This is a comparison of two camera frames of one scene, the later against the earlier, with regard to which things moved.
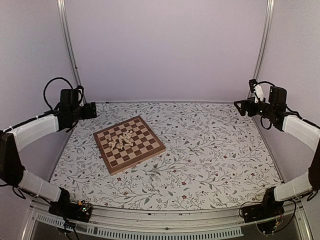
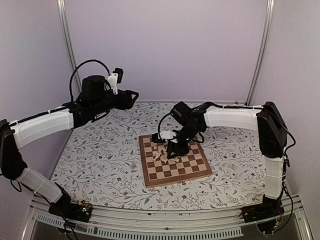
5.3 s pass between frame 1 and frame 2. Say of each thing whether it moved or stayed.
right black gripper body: moved
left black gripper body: moved
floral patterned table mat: stayed
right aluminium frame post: stayed
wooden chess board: moved
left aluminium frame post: stayed
